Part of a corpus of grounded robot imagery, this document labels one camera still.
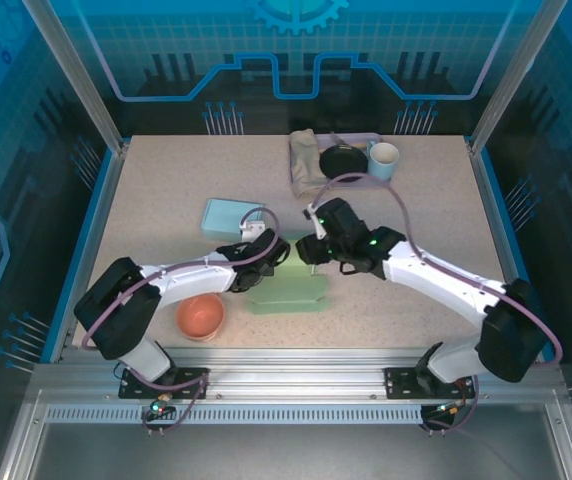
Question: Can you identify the green paper box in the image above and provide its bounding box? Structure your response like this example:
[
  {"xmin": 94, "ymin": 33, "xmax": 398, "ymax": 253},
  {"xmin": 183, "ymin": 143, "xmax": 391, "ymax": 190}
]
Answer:
[{"xmin": 245, "ymin": 238, "xmax": 335, "ymax": 317}]

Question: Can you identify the blue paper box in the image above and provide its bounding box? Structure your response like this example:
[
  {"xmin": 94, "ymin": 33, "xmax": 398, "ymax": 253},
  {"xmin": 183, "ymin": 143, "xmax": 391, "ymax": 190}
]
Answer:
[{"xmin": 200, "ymin": 197, "xmax": 267, "ymax": 241}]

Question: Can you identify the lavender tray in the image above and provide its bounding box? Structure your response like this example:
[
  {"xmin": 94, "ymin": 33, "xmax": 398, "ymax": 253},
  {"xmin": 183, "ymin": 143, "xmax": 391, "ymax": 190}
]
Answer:
[{"xmin": 288, "ymin": 132, "xmax": 392, "ymax": 190}]

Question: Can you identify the black plate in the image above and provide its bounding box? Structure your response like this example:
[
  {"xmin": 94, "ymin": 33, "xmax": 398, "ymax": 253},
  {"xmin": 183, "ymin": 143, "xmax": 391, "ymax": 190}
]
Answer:
[{"xmin": 319, "ymin": 144, "xmax": 369, "ymax": 179}]

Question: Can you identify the light blue mug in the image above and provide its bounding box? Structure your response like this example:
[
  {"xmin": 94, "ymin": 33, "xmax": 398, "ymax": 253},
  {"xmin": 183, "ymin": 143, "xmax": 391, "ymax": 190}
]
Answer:
[{"xmin": 367, "ymin": 142, "xmax": 400, "ymax": 181}]

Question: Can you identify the orange cup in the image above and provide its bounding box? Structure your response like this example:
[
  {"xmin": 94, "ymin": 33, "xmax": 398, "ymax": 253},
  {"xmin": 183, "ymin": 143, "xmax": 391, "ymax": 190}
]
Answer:
[{"xmin": 174, "ymin": 293, "xmax": 226, "ymax": 343}]

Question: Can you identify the grey folded cloth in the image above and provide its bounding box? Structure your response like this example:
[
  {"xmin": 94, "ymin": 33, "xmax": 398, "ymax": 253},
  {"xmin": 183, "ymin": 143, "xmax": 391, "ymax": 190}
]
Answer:
[{"xmin": 288, "ymin": 128, "xmax": 332, "ymax": 199}]

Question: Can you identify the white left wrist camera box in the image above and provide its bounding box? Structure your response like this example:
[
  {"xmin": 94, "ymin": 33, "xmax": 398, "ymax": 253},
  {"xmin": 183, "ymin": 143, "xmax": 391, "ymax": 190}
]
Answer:
[{"xmin": 238, "ymin": 219, "xmax": 267, "ymax": 239}]

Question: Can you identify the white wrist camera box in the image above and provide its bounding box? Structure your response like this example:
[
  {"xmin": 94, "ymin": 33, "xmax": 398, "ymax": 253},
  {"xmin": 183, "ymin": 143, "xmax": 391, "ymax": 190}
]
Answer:
[
  {"xmin": 303, "ymin": 203, "xmax": 327, "ymax": 240},
  {"xmin": 238, "ymin": 219, "xmax": 267, "ymax": 239}
]

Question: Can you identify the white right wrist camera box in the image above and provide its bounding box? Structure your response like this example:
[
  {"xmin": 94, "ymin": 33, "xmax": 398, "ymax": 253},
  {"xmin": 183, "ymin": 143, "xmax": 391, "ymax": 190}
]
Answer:
[{"xmin": 303, "ymin": 203, "xmax": 327, "ymax": 240}]

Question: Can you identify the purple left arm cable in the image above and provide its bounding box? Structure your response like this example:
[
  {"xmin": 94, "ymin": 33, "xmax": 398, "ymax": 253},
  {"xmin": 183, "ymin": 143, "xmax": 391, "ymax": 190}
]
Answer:
[{"xmin": 81, "ymin": 207, "xmax": 282, "ymax": 436}]

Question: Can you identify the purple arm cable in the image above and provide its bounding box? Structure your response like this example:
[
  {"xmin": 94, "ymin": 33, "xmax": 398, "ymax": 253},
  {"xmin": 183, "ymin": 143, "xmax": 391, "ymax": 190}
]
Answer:
[
  {"xmin": 81, "ymin": 207, "xmax": 282, "ymax": 436},
  {"xmin": 307, "ymin": 172, "xmax": 565, "ymax": 436}
]

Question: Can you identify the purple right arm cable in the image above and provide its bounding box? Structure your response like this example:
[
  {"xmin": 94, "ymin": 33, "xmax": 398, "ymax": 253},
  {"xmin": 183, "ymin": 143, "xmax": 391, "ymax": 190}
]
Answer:
[{"xmin": 307, "ymin": 172, "xmax": 565, "ymax": 436}]

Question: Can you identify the wooden handled utensil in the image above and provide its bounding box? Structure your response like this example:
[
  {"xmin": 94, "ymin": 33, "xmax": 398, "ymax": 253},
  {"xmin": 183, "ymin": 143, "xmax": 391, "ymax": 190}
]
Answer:
[{"xmin": 329, "ymin": 131, "xmax": 370, "ymax": 150}]

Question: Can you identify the aluminium front rail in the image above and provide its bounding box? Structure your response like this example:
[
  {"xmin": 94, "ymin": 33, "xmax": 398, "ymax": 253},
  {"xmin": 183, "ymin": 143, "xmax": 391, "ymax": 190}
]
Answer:
[{"xmin": 30, "ymin": 347, "xmax": 565, "ymax": 401}]

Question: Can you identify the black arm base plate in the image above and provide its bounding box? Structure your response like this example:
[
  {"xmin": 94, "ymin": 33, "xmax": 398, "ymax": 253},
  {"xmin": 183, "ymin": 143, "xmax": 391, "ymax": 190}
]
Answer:
[
  {"xmin": 384, "ymin": 367, "xmax": 482, "ymax": 400},
  {"xmin": 118, "ymin": 366, "xmax": 212, "ymax": 400}
]

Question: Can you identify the aluminium side rail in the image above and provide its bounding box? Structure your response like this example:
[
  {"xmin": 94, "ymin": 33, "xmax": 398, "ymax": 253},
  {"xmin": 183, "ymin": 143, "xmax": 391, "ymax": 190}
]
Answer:
[
  {"xmin": 48, "ymin": 142, "xmax": 130, "ymax": 364},
  {"xmin": 468, "ymin": 139, "xmax": 555, "ymax": 361}
]

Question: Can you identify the slotted cable duct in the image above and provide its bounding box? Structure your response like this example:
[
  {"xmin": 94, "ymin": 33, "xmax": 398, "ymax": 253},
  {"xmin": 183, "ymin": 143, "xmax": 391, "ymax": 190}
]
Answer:
[{"xmin": 45, "ymin": 405, "xmax": 425, "ymax": 425}]

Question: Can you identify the cable connector plug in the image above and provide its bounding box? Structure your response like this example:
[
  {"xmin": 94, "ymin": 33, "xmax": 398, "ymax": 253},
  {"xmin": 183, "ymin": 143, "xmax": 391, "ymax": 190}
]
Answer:
[
  {"xmin": 433, "ymin": 399, "xmax": 467, "ymax": 419},
  {"xmin": 148, "ymin": 394, "xmax": 175, "ymax": 417}
]

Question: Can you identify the aluminium frame post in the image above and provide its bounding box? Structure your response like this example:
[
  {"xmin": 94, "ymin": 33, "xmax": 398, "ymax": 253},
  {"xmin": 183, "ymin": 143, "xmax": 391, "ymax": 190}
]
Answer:
[
  {"xmin": 23, "ymin": 0, "xmax": 127, "ymax": 154},
  {"xmin": 470, "ymin": 0, "xmax": 567, "ymax": 154}
]

